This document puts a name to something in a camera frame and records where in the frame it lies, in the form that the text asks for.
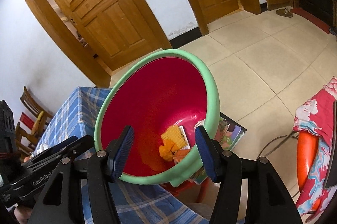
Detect yellow seat cushion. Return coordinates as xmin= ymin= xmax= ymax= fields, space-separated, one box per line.
xmin=32 ymin=111 xmax=46 ymax=135

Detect large yellow ribbed block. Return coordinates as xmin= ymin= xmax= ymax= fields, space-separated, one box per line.
xmin=161 ymin=125 xmax=185 ymax=145

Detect white medicine box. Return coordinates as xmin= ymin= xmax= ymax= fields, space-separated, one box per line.
xmin=178 ymin=125 xmax=191 ymax=151

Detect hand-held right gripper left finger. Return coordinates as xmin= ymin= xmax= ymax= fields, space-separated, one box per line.
xmin=28 ymin=125 xmax=135 ymax=224

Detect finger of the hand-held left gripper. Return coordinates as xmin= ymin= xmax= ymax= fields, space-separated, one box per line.
xmin=32 ymin=135 xmax=95 ymax=163

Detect wide wooden panel door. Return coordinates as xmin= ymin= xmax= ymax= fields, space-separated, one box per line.
xmin=42 ymin=0 xmax=153 ymax=67

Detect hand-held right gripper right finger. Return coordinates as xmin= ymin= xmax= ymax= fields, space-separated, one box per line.
xmin=194 ymin=125 xmax=303 ymax=224

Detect red floral cloth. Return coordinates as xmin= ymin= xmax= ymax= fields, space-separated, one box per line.
xmin=293 ymin=77 xmax=337 ymax=215

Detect blue plaid tablecloth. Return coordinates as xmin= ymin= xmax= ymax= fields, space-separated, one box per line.
xmin=26 ymin=86 xmax=211 ymax=224

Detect red stool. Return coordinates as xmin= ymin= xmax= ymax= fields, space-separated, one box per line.
xmin=160 ymin=177 xmax=224 ymax=203

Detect person's left hand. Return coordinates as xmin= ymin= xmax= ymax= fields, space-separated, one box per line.
xmin=12 ymin=207 xmax=35 ymax=224

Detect red floor mat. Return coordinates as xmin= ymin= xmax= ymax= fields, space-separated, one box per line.
xmin=290 ymin=7 xmax=333 ymax=33

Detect green bin with red inside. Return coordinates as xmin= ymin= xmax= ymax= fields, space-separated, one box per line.
xmin=94 ymin=48 xmax=221 ymax=186

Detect picture book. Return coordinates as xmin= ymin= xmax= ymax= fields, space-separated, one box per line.
xmin=188 ymin=112 xmax=247 ymax=185

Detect black phone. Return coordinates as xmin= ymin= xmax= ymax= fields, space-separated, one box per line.
xmin=323 ymin=100 xmax=337 ymax=189

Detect red flat box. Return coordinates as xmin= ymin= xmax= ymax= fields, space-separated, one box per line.
xmin=20 ymin=112 xmax=35 ymax=130

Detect small orange box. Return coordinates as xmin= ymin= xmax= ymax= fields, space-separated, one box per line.
xmin=174 ymin=149 xmax=191 ymax=163

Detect brown slippers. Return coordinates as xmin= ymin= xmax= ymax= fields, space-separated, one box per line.
xmin=276 ymin=8 xmax=294 ymax=18

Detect orange chair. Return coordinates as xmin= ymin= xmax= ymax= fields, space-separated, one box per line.
xmin=259 ymin=132 xmax=320 ymax=211

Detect orange wrapper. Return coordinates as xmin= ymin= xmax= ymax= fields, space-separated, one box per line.
xmin=159 ymin=140 xmax=177 ymax=161

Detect wide wooden door frame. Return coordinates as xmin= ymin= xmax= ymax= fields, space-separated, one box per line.
xmin=16 ymin=0 xmax=171 ymax=88

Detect wooden chair with cushion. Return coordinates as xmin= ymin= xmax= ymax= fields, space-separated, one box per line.
xmin=20 ymin=86 xmax=53 ymax=130

